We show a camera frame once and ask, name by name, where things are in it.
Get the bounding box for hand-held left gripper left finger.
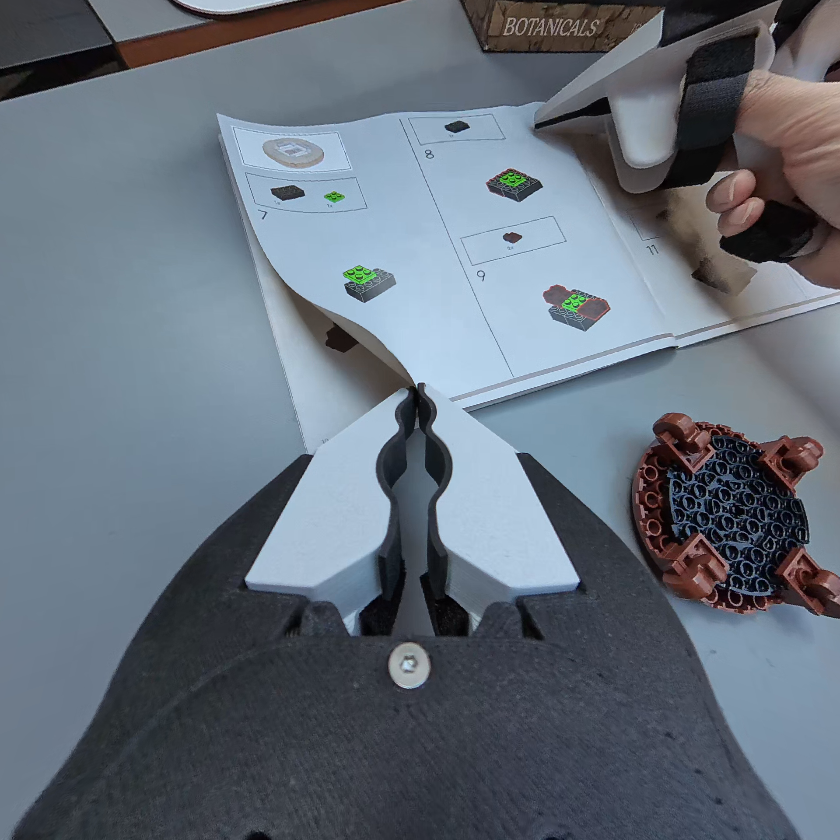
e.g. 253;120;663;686
245;386;421;636

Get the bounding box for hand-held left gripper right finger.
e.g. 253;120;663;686
418;382;583;636

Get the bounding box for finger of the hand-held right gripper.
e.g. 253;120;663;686
533;16;665;135

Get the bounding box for round brown black brick base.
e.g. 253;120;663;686
633;412;840;619

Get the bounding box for building instruction booklet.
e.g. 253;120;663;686
217;101;840;454

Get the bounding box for person's right hand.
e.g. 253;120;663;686
705;66;840;291

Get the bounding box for black plant toy box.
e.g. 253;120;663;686
459;0;667;53

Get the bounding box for white board stand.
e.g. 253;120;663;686
169;0;293;15

